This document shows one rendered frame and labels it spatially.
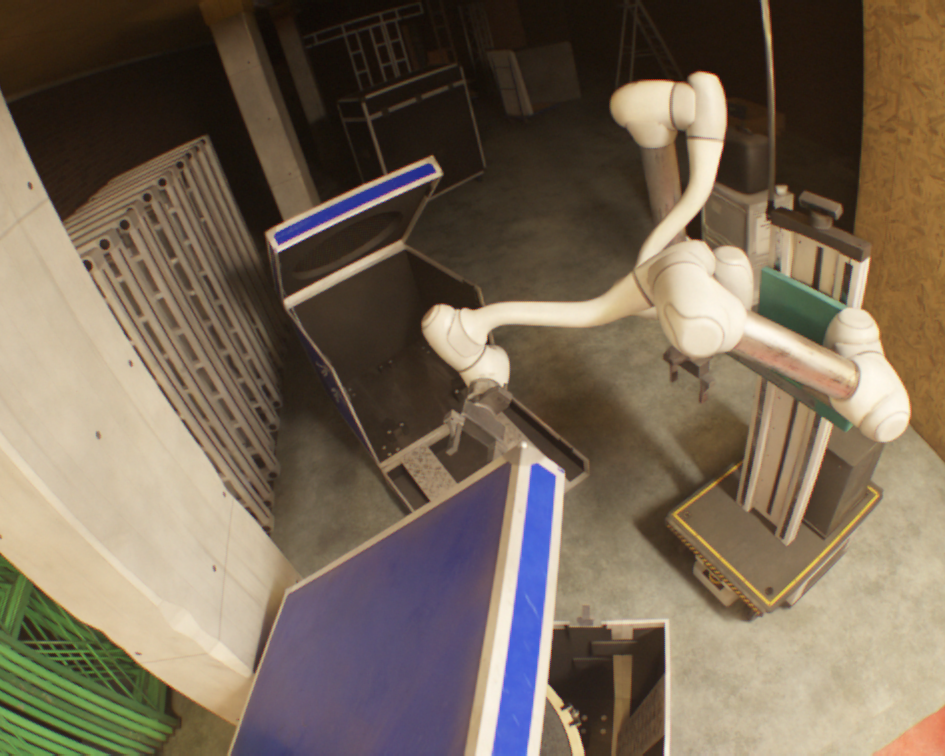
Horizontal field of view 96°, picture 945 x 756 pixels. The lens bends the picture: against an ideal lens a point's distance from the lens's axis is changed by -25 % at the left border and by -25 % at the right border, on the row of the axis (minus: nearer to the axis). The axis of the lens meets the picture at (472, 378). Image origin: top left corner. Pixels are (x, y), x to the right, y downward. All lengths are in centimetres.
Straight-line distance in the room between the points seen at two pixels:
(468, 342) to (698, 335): 57
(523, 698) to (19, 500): 112
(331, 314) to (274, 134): 242
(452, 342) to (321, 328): 264
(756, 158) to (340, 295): 297
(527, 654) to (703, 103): 130
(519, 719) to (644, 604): 201
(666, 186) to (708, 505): 159
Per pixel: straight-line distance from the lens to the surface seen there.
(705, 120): 153
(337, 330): 401
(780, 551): 266
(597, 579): 290
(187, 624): 172
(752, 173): 398
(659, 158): 166
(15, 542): 157
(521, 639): 90
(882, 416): 146
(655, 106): 156
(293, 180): 587
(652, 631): 179
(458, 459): 350
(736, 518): 273
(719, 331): 112
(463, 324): 137
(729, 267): 181
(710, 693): 268
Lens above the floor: 254
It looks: 38 degrees down
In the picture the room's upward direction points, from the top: 16 degrees counter-clockwise
